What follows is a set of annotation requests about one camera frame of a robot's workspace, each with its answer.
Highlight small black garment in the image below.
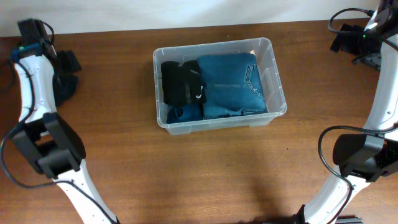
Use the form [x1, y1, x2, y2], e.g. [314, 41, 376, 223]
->
[53, 74, 79, 107]

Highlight large black garment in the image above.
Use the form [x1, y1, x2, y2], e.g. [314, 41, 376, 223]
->
[161, 60, 206, 107]

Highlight teal blue garment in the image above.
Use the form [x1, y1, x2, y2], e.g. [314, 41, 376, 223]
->
[167, 104, 203, 124]

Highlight blue jeans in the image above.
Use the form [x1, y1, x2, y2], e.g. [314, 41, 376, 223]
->
[197, 53, 268, 119]

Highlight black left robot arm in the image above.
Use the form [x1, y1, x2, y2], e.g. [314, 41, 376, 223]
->
[3, 19, 119, 223]

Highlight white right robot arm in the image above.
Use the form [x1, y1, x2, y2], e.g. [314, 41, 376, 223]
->
[291, 0, 397, 223]

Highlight clear plastic storage bin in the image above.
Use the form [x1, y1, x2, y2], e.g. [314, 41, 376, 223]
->
[152, 37, 287, 135]

